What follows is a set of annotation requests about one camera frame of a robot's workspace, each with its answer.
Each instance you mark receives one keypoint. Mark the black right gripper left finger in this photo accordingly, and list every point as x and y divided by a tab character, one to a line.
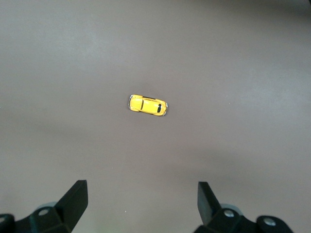
70	208

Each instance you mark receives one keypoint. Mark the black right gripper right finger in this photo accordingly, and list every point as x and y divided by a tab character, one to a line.
209	208

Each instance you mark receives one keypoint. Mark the yellow beetle toy car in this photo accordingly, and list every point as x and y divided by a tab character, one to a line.
148	105

